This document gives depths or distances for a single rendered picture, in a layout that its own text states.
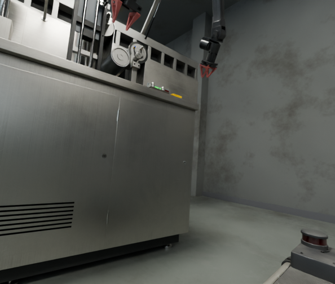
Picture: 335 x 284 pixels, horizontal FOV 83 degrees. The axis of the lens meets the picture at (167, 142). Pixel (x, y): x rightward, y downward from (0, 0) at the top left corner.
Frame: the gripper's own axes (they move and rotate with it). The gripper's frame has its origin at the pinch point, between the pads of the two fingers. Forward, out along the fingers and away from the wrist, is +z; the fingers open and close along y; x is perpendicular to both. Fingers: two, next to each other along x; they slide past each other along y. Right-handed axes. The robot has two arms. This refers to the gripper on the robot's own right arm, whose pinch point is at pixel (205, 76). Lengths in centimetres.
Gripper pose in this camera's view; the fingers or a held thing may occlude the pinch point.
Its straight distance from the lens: 134.1
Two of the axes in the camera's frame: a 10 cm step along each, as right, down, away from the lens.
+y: -7.0, 2.2, -6.7
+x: 6.7, 5.3, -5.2
